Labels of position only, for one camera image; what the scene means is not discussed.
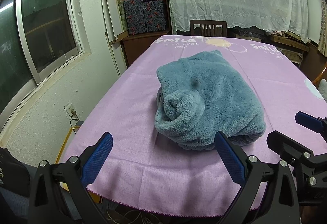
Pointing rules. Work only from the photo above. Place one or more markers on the purple Smile table cloth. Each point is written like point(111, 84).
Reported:
point(148, 171)

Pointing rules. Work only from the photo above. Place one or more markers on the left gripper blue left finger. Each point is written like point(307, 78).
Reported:
point(46, 202)

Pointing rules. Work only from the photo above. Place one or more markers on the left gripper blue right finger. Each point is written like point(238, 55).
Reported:
point(267, 193)

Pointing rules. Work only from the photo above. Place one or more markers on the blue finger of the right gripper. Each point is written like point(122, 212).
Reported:
point(317, 125)
point(308, 169)

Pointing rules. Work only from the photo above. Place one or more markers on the dark wooden chair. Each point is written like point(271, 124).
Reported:
point(208, 28)

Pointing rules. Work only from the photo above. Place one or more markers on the checkered window curtain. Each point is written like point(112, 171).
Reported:
point(322, 46)

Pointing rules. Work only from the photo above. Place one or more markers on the blue fleece garment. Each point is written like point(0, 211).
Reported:
point(201, 95)

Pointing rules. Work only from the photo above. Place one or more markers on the wall power socket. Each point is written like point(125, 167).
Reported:
point(70, 109)

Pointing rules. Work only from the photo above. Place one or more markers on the aluminium frame window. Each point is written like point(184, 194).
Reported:
point(37, 37)

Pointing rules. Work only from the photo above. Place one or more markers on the stack of patterned boxes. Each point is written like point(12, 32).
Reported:
point(144, 16)

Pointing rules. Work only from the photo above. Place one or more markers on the brown wooden side cabinet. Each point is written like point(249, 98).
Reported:
point(134, 46)

